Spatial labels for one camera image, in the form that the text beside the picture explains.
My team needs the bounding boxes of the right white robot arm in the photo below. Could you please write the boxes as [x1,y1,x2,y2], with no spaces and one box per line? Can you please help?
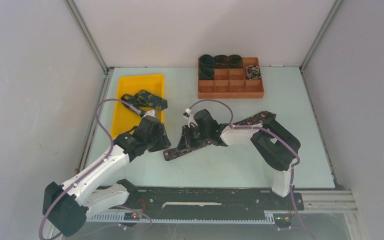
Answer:
[175,108,301,209]

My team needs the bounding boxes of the dark gold-patterned folded tie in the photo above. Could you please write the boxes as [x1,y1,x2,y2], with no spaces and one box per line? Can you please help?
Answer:
[120,89,168,113]

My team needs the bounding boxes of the yellow plastic bin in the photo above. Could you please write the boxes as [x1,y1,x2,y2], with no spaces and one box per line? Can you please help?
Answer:
[110,74,165,138]

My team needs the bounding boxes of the rolled dark gold-patterned tie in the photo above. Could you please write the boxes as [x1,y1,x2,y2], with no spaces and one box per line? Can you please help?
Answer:
[228,54,243,69]

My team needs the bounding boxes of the dark floral red-dotted tie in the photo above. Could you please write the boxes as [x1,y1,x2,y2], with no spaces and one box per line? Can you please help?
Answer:
[163,111,277,161]

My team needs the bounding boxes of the orange compartment tray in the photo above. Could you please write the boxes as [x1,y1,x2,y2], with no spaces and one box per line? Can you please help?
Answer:
[197,56,265,99]

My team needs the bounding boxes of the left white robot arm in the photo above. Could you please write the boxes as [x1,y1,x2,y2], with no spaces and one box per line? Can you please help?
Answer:
[39,115,171,240]

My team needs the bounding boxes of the white-patterned tie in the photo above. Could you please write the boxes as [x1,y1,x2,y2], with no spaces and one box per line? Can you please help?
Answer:
[245,64,262,80]

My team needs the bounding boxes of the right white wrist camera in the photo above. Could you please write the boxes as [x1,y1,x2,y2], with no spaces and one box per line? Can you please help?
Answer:
[183,108,196,127]

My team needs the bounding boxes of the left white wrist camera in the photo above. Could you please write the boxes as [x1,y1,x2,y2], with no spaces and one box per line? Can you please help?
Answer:
[141,109,158,118]

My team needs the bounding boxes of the rolled dark red-patterned tie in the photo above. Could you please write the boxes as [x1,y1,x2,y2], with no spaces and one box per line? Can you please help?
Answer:
[213,54,229,69]

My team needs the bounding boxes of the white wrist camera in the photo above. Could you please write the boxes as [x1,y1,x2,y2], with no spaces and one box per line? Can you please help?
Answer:
[183,108,196,127]
[141,109,158,118]

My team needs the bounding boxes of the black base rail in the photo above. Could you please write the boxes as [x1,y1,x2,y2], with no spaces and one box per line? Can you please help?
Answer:
[124,187,304,222]

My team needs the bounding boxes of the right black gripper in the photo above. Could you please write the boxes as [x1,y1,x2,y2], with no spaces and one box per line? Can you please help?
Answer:
[176,124,210,152]

